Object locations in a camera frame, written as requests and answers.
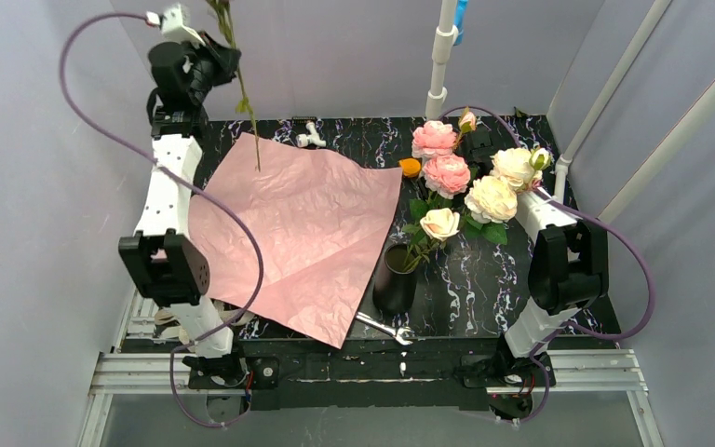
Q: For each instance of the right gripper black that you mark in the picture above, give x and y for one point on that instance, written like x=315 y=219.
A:
x=478 y=142

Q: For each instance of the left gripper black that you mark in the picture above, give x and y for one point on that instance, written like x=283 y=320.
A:
x=222 y=59

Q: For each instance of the pink flower bunch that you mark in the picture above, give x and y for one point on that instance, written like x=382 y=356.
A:
x=454 y=200

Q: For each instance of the green flower stem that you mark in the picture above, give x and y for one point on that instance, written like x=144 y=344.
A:
x=222 y=12

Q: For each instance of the pink wrapping paper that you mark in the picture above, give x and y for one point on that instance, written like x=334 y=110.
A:
x=294 y=234

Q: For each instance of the cream ribbon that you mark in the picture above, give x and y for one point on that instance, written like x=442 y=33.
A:
x=185 y=317

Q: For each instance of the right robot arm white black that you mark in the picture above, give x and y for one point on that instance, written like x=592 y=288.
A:
x=568 y=269

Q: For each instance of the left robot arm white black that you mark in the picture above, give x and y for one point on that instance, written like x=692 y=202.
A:
x=160 y=257

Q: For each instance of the black vase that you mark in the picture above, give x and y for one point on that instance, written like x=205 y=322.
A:
x=394 y=284

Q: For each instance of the small orange object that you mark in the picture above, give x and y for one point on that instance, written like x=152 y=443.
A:
x=411 y=167

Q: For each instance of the small spring connector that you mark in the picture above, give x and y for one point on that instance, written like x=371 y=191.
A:
x=310 y=137

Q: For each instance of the blue clip on pipe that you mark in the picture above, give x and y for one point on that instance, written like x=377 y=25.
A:
x=459 y=15

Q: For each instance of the silver wrench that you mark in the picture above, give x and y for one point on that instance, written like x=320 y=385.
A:
x=402 y=335

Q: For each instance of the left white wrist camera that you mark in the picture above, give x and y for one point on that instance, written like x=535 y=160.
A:
x=173 y=25

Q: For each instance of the white pvc pipe frame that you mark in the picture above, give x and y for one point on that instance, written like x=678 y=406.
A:
x=675 y=65

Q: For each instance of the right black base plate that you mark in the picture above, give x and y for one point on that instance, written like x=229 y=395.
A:
x=478 y=371

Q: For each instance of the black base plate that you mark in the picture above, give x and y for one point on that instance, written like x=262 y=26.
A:
x=478 y=371
x=232 y=372

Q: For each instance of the aluminium rail frame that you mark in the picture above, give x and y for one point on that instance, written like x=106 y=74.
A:
x=464 y=299

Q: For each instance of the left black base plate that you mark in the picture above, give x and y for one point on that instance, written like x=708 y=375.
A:
x=232 y=372

